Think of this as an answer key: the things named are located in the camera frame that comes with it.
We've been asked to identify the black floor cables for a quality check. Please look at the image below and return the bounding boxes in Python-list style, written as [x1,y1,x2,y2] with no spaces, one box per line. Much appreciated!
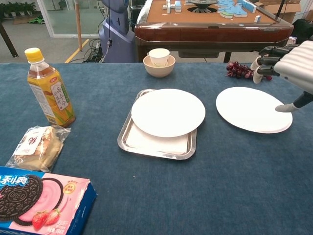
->
[83,38,108,64]

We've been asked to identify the brown mahjong table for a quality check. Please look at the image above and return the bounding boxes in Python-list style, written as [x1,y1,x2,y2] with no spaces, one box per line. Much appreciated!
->
[134,0,294,63]

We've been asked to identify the black bag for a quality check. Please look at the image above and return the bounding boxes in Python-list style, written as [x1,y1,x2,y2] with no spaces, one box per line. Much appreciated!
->
[292,19,313,46]

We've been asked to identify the yellow capped tea bottle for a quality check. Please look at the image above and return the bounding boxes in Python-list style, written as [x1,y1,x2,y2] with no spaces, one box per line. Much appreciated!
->
[24,47,76,128]

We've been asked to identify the white framed glass partition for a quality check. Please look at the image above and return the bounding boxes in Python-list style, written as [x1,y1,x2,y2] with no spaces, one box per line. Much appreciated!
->
[36,0,103,39]

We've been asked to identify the cardboard box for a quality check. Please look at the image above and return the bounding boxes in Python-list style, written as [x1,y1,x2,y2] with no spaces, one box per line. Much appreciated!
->
[254,0,302,24]

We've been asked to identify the plastic wrapped sandwich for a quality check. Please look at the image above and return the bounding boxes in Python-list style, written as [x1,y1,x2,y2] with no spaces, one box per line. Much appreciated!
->
[5,125,72,173]

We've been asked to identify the white paper napkin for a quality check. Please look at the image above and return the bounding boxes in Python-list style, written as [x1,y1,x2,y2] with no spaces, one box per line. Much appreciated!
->
[126,123,190,155]

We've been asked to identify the silver metal tray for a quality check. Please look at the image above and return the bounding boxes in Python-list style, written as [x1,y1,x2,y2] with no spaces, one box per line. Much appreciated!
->
[117,89,198,161]

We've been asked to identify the wooden pole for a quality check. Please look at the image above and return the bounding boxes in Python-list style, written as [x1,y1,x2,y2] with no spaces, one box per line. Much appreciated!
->
[74,0,83,52]

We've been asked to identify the white paper cup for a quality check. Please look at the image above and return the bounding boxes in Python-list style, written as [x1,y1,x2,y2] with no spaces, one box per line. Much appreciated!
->
[148,48,171,68]

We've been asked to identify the green potted plants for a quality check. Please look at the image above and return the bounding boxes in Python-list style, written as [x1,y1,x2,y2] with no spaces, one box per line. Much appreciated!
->
[0,1,37,18]

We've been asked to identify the white round plate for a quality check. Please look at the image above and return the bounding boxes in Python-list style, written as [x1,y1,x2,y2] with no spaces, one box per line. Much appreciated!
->
[131,88,206,138]
[215,86,293,134]

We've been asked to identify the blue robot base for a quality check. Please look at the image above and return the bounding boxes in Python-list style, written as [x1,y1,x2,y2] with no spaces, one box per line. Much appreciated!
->
[99,0,136,63]

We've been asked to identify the black table leg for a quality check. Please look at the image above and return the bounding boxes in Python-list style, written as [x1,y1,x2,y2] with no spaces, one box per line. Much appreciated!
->
[0,21,20,58]

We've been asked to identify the beige bowl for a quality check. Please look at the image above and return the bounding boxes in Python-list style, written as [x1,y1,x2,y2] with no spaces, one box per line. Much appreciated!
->
[143,54,176,78]

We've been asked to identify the red grape bunch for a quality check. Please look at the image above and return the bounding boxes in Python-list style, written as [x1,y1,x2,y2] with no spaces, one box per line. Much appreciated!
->
[225,61,272,81]

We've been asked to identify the blue tablecloth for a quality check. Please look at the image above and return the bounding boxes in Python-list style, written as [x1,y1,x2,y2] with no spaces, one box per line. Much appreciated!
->
[0,62,313,235]

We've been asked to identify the strawberry Oreo cookie box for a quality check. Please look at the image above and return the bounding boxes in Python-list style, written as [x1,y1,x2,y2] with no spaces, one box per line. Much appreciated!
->
[0,166,98,235]

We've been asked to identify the black mahjong table dial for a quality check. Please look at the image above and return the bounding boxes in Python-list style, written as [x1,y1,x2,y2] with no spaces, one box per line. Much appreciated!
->
[187,0,219,13]

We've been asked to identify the small mahjong tile cluster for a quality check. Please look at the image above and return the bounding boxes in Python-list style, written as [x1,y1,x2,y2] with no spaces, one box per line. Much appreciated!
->
[163,0,183,13]

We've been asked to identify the green floor object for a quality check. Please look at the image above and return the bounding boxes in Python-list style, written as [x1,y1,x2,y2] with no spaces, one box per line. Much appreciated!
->
[27,16,46,25]

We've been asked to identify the blue mahjong tile pile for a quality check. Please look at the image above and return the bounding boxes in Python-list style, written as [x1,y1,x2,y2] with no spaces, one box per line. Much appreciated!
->
[217,0,257,19]

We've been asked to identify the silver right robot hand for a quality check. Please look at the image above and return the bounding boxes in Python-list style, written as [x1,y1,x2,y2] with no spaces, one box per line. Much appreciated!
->
[250,40,313,113]

